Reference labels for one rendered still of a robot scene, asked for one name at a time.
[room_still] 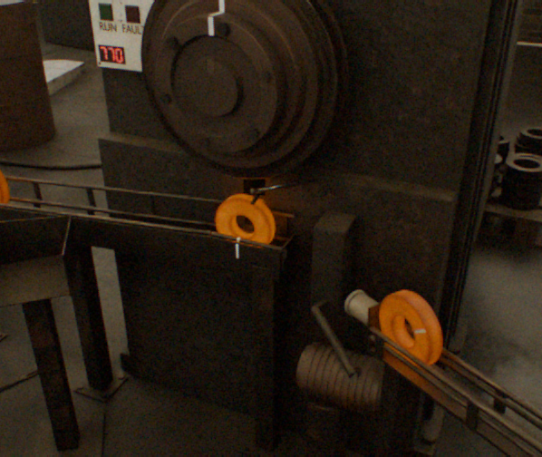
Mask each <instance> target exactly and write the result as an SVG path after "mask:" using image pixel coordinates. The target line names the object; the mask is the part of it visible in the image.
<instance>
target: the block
mask: <svg viewBox="0 0 542 457"><path fill-rule="evenodd" d="M356 230H357V217H355V215H353V214H348V213H343V212H338V211H333V210H327V211H326V212H325V213H324V215H323V216H322V217H321V218H320V219H319V220H318V222H317V223H316V224H315V227H314V247H313V271H312V295H311V305H312V304H313V303H314V302H316V301H318V300H319V299H321V298H325V299H326V300H327V305H326V306H324V307H322V308H320V310H321V312H322V313H325V314H328V315H333V316H339V315H341V314H342V312H343V309H344V304H345V300H346V298H347V297H348V296H349V295H350V294H351V291H352V278H353V254H354V243H355V231H356Z"/></svg>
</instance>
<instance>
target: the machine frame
mask: <svg viewBox="0 0 542 457"><path fill-rule="evenodd" d="M324 1H325V2H326V4H327V5H329V7H330V8H331V10H332V12H333V14H334V16H335V18H336V21H337V23H338V25H339V27H340V30H341V32H342V35H343V38H344V44H345V49H346V53H347V60H348V88H347V94H346V100H345V104H344V108H343V111H342V114H341V116H340V118H339V120H338V122H337V123H336V126H335V128H334V130H333V132H332V133H331V134H330V136H328V137H327V138H326V139H325V141H324V142H323V143H322V144H321V145H320V146H319V147H318V148H317V149H316V150H315V152H314V153H313V154H312V155H311V156H310V157H309V158H308V159H307V160H305V161H304V162H302V163H300V164H299V165H298V166H296V167H294V168H293V169H291V170H289V171H287V172H285V173H282V174H279V175H276V176H272V177H268V179H262V180H243V179H237V177H232V176H229V175H226V174H223V173H219V172H217V171H214V170H212V169H210V168H208V167H206V166H205V165H203V164H201V163H200V162H198V161H197V160H194V159H192V158H191V157H190V156H189V155H188V154H187V153H186V152H185V151H184V150H183V149H182V148H181V147H180V146H179V145H178V144H177V143H176V142H175V141H174V140H173V139H172V138H171V136H170V135H169V134H168V133H167V132H166V131H165V129H164V128H163V126H162V125H161V122H160V120H159V118H158V116H157V115H156V113H155V111H154V110H153V107H152V105H151V103H150V99H149V95H148V93H147V90H146V86H145V82H144V78H142V73H141V71H134V70H127V69H121V68H112V67H105V66H102V79H103V86H104V92H105V101H106V107H107V113H108V120H109V128H110V131H109V132H108V133H106V134H104V135H102V136H101V137H99V138H98V143H99V150H100V157H101V163H102V175H103V182H104V187H109V188H118V189H126V190H144V191H152V192H160V193H169V194H179V195H187V196H195V197H204V198H213V199H228V198H229V197H231V196H233V195H236V194H247V195H251V193H250V190H251V189H257V188H258V187H259V186H260V185H261V184H262V183H263V182H265V186H266V187H267V186H272V185H277V184H282V183H287V182H292V181H297V180H309V179H313V178H314V177H317V178H318V181H317V182H312V183H307V184H301V185H296V186H292V187H287V188H282V189H277V190H268V191H266V206H267V208H268V209H273V210H279V211H284V212H288V213H292V214H295V219H291V218H287V238H291V237H292V235H293V234H295V258H294V259H293V261H292V262H291V263H290V264H289V266H288V267H287V268H286V270H285V271H283V332H282V418H281V427H284V428H286V429H288V430H291V431H294V432H297V433H302V434H305V435H306V426H307V404H308V402H309V400H310V398H311V396H310V397H309V396H306V395H305V394H303V393H300V392H299V388H298V385H296V382H295V375H296V369H297V366H298V361H299V358H300V356H301V354H302V352H304V350H305V348H306V347H307V346H308V345H311V344H312V343H313V342H315V343H320V342H321V343H324V344H328V345H331V346H332V344H331V342H330V341H328V339H327V336H326V335H325V333H324V331H323V329H322V328H321V327H320V325H319V324H318V322H317V321H316V319H315V317H314V315H313V313H312V312H311V295H312V271H313V247H314V227H315V224H316V223H317V222H318V220H319V219H320V218H321V217H322V216H323V215H324V213H325V212H326V211H327V210H333V211H338V212H343V213H348V214H353V215H355V217H357V230H356V231H355V243H354V254H353V278H352V291H351V293H353V291H357V290H362V291H363V292H364V293H366V294H367V295H368V297H370V298H371V299H373V300H375V301H376V302H378V303H380V302H382V301H383V300H384V299H385V298H386V297H387V296H388V295H391V294H393V293H396V292H399V291H402V290H407V291H411V292H414V293H416V294H418V295H419V296H420V297H422V298H423V299H424V300H425V301H426V302H427V303H428V305H429V306H430V307H431V309H432V312H433V314H434V315H436V317H437V318H438V321H439V323H440V329H441V332H442V347H443V348H445V349H446V350H448V351H450V352H451V353H453V354H454V355H455V356H457V357H458V358H460V356H461V353H462V349H463V346H464V342H465V338H466V334H467V329H468V324H469V322H468V320H464V319H459V316H460V311H461V306H462V301H463V296H464V291H465V286H466V280H467V275H468V271H469V262H470V256H471V251H472V246H473V241H474V237H475V232H476V226H477V221H478V216H479V207H480V202H481V196H482V191H483V187H484V182H485V176H486V171H488V166H489V157H490V153H491V146H492V142H493V137H494V132H495V127H496V121H497V117H498V107H499V103H500V97H501V92H502V87H503V82H504V77H505V71H506V67H507V61H508V53H509V48H510V42H512V37H513V33H514V27H515V22H516V17H517V11H518V3H519V0H324ZM152 199H153V205H154V210H155V215H156V216H163V217H172V218H179V219H193V220H201V221H208V222H212V221H213V216H212V209H211V203H210V202H206V201H197V200H188V199H173V198H163V197H155V196H152ZM113 251H114V258H115V264H117V270H118V277H119V283H120V290H121V302H122V308H123V314H124V321H125V327H126V334H127V340H128V343H127V346H126V347H125V348H124V349H123V350H122V351H121V365H122V367H123V368H125V369H128V370H131V371H132V375H133V376H135V377H138V378H140V379H144V380H146V381H149V382H152V383H154V384H159V385H162V386H165V387H168V388H171V389H174V390H177V392H180V393H182V394H186V395H189V396H192V397H195V398H198V399H201V400H204V401H207V402H210V403H213V404H216V405H219V406H223V407H226V408H228V409H231V410H234V411H237V412H240V413H244V414H247V415H250V416H253V418H256V414H255V363H254V312H253V276H252V275H248V274H244V273H240V272H236V271H233V270H229V269H225V268H221V267H214V266H209V265H203V264H197V263H190V262H185V261H179V260H173V259H166V258H161V257H155V256H150V255H144V254H138V253H131V252H126V251H120V250H113ZM322 314H323V316H324V318H325V319H326V321H327V323H328V324H330V326H331V327H332V329H333V330H334V332H335V333H336V335H337V338H338V339H339V341H340V342H341V344H342V346H343V348H344V350H345V349H347V350H349V351H350V352H352V351H354V352H356V353H357V354H359V353H362V354H363V355H368V356H370V357H372V356H374V355H372V354H371V353H370V352H368V326H367V325H366V324H365V323H363V322H362V321H360V320H359V319H357V318H356V317H353V316H349V315H348V314H347V313H346V312H345V309H343V312H342V314H341V315H339V316H333V315H328V314H325V313H322ZM445 414H446V410H445V409H444V408H442V407H441V406H440V405H438V404H437V403H435V402H433V401H432V400H431V399H430V398H429V397H428V396H426V395H425V394H423V393H422V392H421V391H419V389H418V388H417V387H415V392H414V397H413V404H412V409H411V421H410V427H409V433H407V439H406V446H405V452H404V457H435V455H436V451H437V448H438V444H439V439H440V434H441V430H442V426H443V423H444V419H445ZM377 420H378V417H375V418H373V417H372V415H371V414H369V415H368V414H365V412H362V413H359V412H358V410H356V411H353V410H351V408H349V419H348V429H347V440H346V450H349V451H352V452H357V453H360V454H362V455H365V456H368V457H373V452H374V444H375V435H376V428H377Z"/></svg>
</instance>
